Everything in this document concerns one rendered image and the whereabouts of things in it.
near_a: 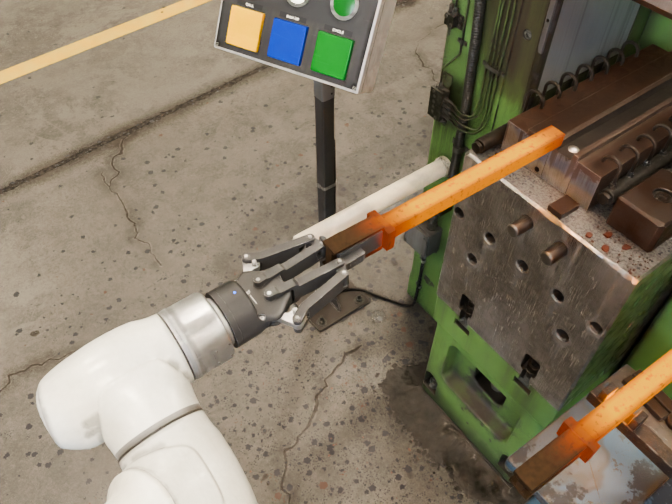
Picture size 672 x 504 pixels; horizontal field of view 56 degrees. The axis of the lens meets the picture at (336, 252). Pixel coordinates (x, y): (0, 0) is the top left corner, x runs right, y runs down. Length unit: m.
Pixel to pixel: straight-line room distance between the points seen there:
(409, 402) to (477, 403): 0.24
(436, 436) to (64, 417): 1.30
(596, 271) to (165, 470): 0.74
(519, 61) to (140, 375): 0.94
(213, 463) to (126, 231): 1.77
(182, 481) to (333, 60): 0.84
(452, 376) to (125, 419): 1.21
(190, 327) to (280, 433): 1.16
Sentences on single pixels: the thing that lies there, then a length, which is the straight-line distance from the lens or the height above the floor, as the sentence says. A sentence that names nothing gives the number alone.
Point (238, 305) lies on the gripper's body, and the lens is 0.73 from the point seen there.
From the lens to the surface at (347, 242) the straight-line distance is 0.79.
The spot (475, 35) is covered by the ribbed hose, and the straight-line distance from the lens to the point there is 1.35.
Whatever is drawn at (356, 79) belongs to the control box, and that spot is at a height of 0.98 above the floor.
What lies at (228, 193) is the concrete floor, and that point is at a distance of 2.43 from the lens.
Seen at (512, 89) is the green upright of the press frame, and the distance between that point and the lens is 1.36.
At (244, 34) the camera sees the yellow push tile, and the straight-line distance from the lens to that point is 1.34.
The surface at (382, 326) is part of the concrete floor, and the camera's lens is 2.02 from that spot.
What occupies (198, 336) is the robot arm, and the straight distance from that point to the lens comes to 0.71.
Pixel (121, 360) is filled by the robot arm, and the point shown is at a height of 1.11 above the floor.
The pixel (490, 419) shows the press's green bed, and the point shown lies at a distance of 1.73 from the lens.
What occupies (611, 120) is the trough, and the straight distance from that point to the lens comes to 1.23.
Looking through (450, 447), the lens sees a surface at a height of 0.00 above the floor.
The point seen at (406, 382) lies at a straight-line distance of 1.92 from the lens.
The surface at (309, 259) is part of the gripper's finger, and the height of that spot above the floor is 1.06.
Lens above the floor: 1.68
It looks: 50 degrees down
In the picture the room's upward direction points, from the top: straight up
